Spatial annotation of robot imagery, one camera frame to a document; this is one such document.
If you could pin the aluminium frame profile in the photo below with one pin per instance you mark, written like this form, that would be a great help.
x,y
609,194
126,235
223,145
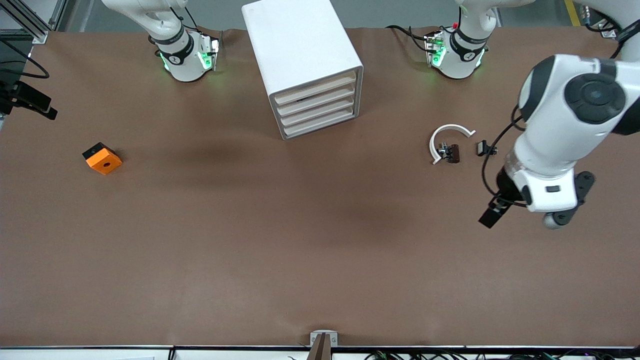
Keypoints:
x,y
607,34
39,35

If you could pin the dark brown small component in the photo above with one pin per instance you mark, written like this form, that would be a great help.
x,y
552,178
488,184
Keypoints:
x,y
453,153

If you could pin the orange block with black piece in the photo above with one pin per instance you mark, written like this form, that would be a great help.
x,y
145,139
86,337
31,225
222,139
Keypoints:
x,y
105,162

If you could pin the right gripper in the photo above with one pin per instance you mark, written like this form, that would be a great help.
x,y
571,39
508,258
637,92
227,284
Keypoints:
x,y
20,95

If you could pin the large table cover mat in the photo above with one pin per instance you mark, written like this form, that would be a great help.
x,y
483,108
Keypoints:
x,y
320,250

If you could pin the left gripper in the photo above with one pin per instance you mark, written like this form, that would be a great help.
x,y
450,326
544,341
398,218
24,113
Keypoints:
x,y
506,190

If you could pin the white table edge rail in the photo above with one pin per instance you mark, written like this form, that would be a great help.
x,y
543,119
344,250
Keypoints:
x,y
225,355

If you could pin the grey metal bracket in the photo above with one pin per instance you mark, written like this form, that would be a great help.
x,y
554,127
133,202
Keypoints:
x,y
315,336

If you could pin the white curved plastic piece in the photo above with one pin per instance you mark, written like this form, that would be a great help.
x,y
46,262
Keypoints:
x,y
450,126

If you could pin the black small component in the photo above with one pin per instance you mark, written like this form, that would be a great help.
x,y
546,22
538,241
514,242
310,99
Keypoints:
x,y
482,148

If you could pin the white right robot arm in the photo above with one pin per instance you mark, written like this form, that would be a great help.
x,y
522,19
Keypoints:
x,y
185,65

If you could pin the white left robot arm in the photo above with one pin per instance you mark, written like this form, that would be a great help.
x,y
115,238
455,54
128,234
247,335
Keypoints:
x,y
560,125

